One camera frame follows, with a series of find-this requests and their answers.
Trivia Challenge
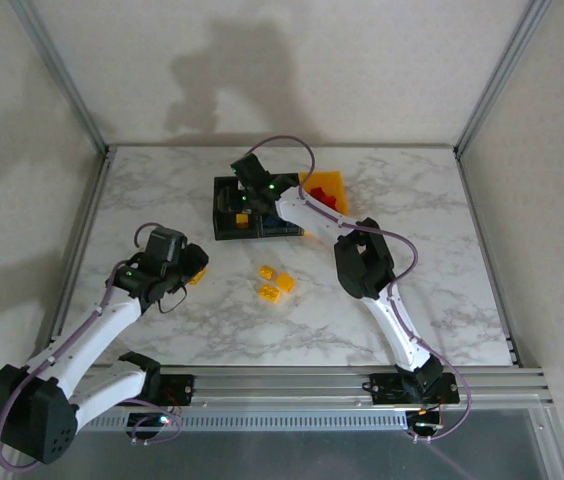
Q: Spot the clear acrylic panel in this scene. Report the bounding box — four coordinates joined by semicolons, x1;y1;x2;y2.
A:
0;407;564;480

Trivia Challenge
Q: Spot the black plastic bin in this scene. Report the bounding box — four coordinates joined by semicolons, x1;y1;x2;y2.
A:
259;172;307;237
211;175;263;241

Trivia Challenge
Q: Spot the aluminium side rail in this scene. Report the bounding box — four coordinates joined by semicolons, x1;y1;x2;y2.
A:
454;149;522;369
36;147;116;351

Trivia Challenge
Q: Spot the aluminium frame post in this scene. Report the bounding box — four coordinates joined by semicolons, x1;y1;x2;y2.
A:
454;0;556;156
9;0;111;156

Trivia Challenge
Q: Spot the yellow plastic bin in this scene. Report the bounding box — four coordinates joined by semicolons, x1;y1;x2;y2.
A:
299;169;352;240

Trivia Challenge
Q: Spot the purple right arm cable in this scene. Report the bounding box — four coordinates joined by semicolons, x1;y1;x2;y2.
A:
249;134;473;446

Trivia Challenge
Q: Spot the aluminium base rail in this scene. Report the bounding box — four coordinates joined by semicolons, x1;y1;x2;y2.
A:
159;367;551;414

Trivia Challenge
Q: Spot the slotted grey cable duct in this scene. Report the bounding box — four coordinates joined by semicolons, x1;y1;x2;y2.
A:
79;409;413;432

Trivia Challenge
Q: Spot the thin black cable loop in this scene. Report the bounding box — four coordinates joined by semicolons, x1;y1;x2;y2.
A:
157;284;189;315

